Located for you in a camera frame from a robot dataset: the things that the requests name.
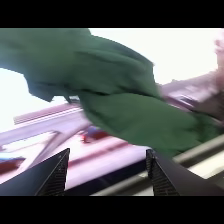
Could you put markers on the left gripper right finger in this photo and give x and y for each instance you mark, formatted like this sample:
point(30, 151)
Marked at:
point(173, 181)

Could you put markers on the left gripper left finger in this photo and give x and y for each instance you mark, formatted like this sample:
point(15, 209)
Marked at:
point(43, 178)

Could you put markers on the green garment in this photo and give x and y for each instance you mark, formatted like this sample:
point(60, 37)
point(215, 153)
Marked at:
point(120, 100)

